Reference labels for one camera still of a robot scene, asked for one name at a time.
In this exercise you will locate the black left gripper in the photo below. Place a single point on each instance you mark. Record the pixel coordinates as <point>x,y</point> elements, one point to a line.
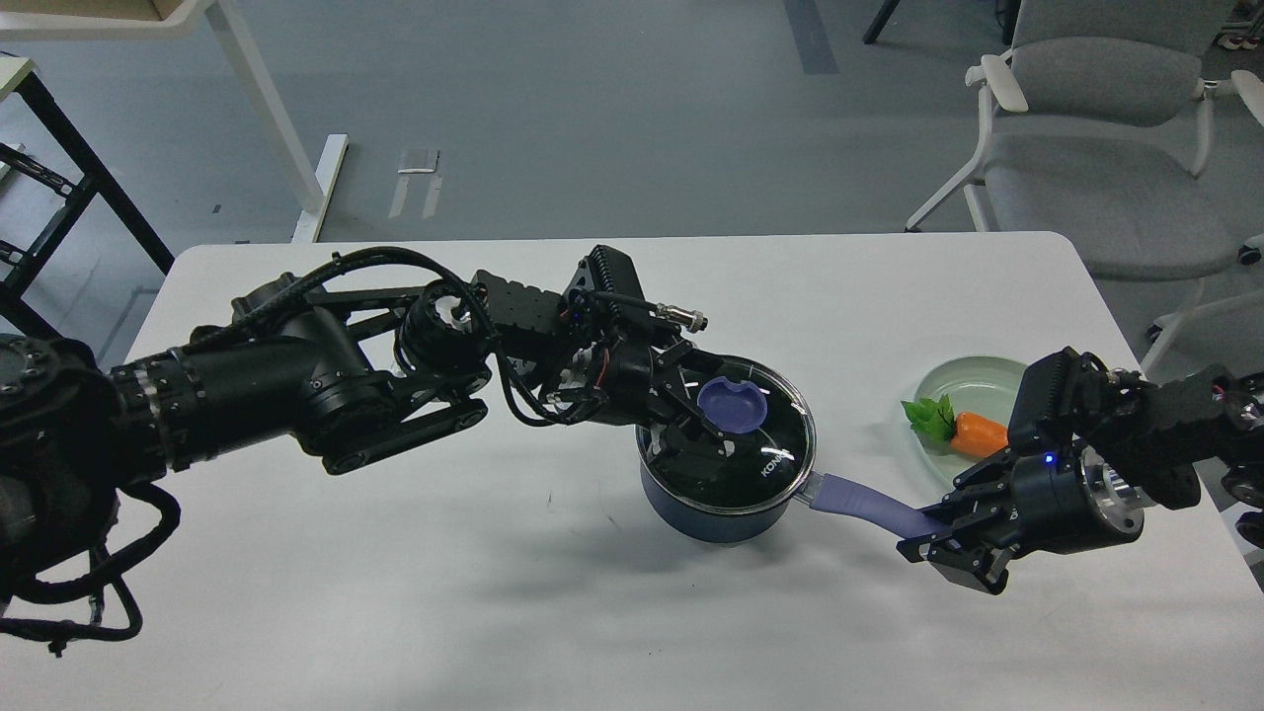
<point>685,400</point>

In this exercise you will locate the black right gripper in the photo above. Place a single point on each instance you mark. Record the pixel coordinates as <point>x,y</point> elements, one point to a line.
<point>1063,501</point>

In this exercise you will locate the glass lid with blue knob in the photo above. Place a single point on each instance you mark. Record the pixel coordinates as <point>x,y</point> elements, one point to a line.
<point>776,405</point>

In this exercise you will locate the blue saucepan with handle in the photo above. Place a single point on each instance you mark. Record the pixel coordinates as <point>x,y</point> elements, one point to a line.
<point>767,471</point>

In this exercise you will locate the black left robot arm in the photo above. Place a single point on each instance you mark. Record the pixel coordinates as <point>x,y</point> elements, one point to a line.
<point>374,353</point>

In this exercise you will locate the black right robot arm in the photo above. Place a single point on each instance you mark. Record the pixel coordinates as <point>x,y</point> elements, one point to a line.
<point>1150,434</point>

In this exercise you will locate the orange toy carrot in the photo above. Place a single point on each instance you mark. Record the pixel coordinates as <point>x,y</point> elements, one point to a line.
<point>968,433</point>

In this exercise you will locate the pale green glass plate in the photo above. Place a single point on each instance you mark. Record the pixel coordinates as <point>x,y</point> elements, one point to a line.
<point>985,385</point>

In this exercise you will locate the grey office chair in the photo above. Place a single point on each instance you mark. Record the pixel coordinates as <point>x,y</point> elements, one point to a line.
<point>1097,123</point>

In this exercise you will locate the white desk frame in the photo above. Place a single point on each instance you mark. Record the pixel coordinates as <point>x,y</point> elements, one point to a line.
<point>313,183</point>

